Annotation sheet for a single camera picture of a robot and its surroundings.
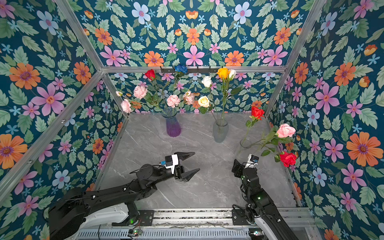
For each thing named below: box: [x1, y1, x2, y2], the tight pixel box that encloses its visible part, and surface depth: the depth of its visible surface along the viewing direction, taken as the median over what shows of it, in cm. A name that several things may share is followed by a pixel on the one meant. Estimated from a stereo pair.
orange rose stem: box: [216, 67, 230, 139], surface depth 83 cm
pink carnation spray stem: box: [115, 91, 163, 114], surface depth 78 cm
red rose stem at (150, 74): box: [145, 69, 168, 114], surface depth 85 cm
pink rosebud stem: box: [249, 123, 296, 148], surface depth 57 cm
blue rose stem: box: [174, 64, 188, 78], surface depth 84 cm
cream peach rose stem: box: [198, 95, 220, 126], surface depth 67 cm
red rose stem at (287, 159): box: [269, 147, 297, 168], surface depth 56 cm
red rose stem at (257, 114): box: [241, 106, 265, 145], surface depth 78 cm
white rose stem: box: [202, 75, 219, 123], surface depth 77 cm
